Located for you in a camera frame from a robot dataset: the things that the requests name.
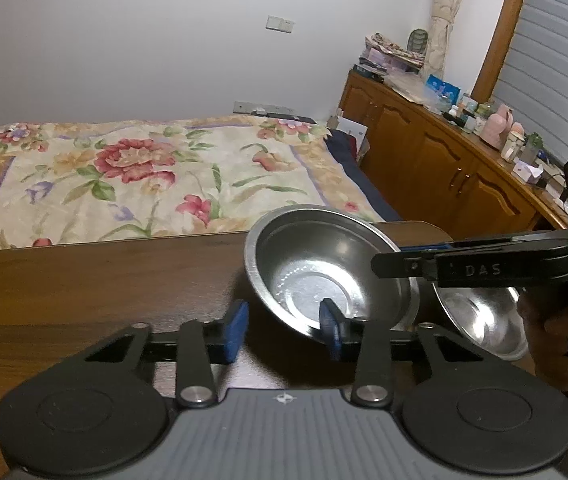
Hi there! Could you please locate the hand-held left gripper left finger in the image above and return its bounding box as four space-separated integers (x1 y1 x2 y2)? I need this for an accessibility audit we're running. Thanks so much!
71 299 251 409

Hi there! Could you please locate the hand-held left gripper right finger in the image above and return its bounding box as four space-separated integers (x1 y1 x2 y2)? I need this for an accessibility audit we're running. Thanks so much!
318 298 486 408

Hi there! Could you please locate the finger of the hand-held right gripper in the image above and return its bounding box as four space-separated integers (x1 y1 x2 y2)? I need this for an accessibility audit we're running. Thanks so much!
398 229 568 253
371 250 441 282

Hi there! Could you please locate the stainless steel bowl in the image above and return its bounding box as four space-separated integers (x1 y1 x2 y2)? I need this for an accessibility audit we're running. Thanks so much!
431 284 531 362
243 204 421 347

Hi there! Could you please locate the person's right hand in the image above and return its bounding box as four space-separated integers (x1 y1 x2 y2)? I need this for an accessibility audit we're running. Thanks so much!
518 287 568 393

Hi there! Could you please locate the small white box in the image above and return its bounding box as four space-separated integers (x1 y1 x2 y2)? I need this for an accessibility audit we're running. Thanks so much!
513 157 543 184

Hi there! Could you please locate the wooden cabinet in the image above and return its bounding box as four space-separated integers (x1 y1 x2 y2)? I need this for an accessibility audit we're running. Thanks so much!
338 69 568 234

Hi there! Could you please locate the dark blue bed sheet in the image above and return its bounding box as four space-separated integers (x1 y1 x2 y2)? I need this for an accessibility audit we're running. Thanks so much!
325 129 406 224

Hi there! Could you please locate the pink jug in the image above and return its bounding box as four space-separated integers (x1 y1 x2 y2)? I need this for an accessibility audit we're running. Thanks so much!
483 104 516 149

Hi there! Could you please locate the white paper bag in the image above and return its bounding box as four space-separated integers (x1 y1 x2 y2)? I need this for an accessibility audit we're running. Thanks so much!
336 116 369 155

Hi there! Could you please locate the blue box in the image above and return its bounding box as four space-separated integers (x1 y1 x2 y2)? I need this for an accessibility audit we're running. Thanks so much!
423 74 463 107

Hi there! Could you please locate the floral blanket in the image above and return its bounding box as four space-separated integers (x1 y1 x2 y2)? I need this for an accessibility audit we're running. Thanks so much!
0 114 401 254

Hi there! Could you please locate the stack of papers and books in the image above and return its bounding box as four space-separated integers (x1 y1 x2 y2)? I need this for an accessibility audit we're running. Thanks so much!
353 32 428 83

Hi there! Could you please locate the green glass vase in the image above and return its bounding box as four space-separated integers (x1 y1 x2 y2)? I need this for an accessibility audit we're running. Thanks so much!
408 28 430 54

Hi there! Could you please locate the beige patterned curtain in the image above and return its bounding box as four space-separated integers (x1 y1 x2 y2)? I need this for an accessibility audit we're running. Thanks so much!
426 0 476 82

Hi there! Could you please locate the white wall switch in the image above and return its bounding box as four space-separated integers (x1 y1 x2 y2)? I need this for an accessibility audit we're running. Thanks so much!
266 15 295 34

